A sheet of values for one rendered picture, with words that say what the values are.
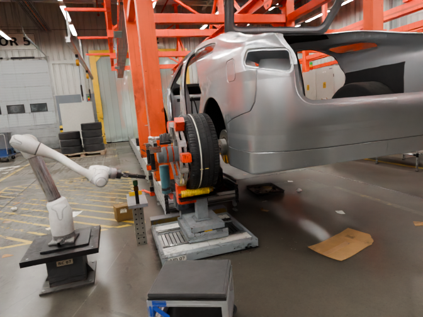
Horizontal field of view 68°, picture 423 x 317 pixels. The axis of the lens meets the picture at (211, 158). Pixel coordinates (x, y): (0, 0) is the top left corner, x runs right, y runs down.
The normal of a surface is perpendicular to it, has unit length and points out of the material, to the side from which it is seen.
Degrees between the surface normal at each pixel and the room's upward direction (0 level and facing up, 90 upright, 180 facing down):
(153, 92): 90
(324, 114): 96
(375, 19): 90
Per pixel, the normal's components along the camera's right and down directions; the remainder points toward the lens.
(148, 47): 0.29, 0.13
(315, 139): 0.18, 0.45
